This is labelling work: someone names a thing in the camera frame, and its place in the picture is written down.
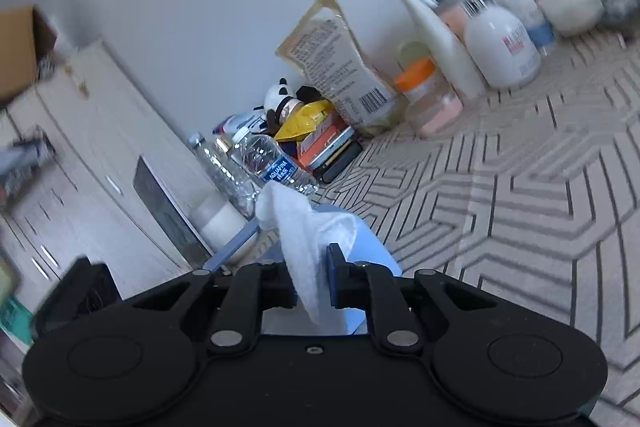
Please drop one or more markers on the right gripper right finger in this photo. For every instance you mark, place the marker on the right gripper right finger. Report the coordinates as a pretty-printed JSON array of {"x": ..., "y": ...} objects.
[{"x": 373, "y": 289}]

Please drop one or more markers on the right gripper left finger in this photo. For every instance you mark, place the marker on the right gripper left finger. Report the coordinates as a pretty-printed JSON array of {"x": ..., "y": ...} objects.
[{"x": 254, "y": 289}]

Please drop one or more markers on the blue plastic container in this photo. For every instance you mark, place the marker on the blue plastic container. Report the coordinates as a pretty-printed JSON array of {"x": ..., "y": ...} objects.
[{"x": 367, "y": 249}]

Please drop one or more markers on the white cleaning cloth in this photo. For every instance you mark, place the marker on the white cleaning cloth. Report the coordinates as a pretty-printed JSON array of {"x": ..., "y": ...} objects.
[{"x": 304, "y": 235}]

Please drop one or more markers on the black flat case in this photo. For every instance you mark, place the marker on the black flat case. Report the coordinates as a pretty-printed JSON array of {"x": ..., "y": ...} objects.
[{"x": 340, "y": 163}]

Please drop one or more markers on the Aquafina water bottle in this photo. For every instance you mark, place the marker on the Aquafina water bottle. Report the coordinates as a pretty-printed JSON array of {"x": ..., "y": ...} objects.
[{"x": 264, "y": 160}]

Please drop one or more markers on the orange box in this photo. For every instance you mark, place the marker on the orange box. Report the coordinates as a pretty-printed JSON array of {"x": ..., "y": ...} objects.
[{"x": 315, "y": 143}]

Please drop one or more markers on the yellow snack packet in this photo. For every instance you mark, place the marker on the yellow snack packet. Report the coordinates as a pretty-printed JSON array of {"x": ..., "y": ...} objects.
[{"x": 305, "y": 120}]

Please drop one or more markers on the panda figurine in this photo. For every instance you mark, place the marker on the panda figurine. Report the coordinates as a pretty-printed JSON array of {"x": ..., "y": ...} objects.
[{"x": 280, "y": 103}]

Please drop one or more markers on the orange lid jar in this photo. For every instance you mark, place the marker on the orange lid jar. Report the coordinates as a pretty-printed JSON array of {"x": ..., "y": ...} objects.
[{"x": 433, "y": 104}]

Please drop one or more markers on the white cabinet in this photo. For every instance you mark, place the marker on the white cabinet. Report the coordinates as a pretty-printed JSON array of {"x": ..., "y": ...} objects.
[{"x": 121, "y": 183}]

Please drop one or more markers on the beige food pouch bag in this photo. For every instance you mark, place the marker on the beige food pouch bag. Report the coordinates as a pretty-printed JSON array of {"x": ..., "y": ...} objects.
[{"x": 323, "y": 49}]

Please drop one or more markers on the green lid jar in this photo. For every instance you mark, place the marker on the green lid jar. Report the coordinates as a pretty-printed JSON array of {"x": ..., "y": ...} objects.
[{"x": 411, "y": 51}]

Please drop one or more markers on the white pump lotion bottle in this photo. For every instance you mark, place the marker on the white pump lotion bottle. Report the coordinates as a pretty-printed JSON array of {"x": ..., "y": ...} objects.
[{"x": 500, "y": 45}]

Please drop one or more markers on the white squeeze tube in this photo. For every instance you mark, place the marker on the white squeeze tube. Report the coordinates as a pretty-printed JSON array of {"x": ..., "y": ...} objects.
[{"x": 449, "y": 53}]

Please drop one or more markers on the cardboard box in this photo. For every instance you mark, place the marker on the cardboard box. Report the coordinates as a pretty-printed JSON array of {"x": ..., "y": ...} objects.
[{"x": 26, "y": 37}]

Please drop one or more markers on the white round humidifier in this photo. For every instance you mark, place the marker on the white round humidifier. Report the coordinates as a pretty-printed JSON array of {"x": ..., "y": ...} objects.
[{"x": 572, "y": 17}]

